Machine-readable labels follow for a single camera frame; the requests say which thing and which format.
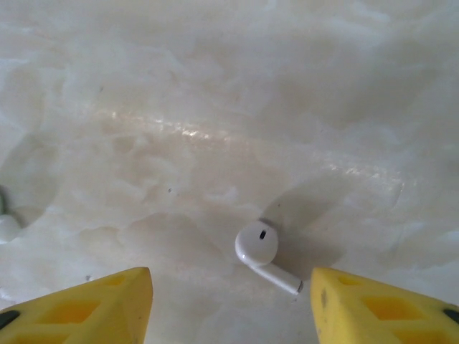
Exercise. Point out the white earbud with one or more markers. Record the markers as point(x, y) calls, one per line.
point(256, 243)

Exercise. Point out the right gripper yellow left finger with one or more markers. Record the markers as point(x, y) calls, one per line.
point(107, 308)

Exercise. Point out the white earbud charging case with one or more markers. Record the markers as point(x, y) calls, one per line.
point(7, 229)

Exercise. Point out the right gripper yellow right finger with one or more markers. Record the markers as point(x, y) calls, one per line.
point(351, 308)

